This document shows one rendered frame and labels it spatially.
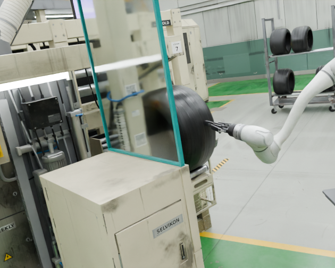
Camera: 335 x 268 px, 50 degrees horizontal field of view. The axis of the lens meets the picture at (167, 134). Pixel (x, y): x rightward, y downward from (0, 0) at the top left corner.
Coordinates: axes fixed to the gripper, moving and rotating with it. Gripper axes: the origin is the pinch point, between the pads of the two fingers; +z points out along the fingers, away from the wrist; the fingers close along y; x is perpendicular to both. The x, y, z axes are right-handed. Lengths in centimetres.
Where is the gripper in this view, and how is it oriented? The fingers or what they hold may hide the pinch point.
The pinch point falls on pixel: (209, 124)
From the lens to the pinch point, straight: 214.2
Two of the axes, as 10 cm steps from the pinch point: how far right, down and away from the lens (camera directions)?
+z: -6.5, -2.2, 7.3
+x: 0.7, 9.4, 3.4
